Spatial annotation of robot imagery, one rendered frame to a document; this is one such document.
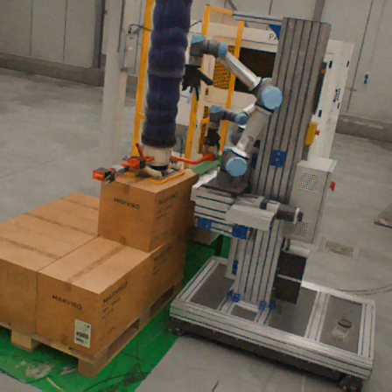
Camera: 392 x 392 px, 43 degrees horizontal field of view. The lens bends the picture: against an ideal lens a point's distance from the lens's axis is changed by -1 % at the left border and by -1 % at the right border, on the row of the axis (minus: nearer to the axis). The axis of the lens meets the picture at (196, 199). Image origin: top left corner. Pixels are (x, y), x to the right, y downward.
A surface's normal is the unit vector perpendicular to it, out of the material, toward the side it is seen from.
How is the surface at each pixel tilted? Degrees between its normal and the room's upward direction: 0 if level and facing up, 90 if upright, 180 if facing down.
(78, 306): 90
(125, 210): 90
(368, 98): 90
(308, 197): 90
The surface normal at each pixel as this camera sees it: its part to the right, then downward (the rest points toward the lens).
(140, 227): -0.44, 0.24
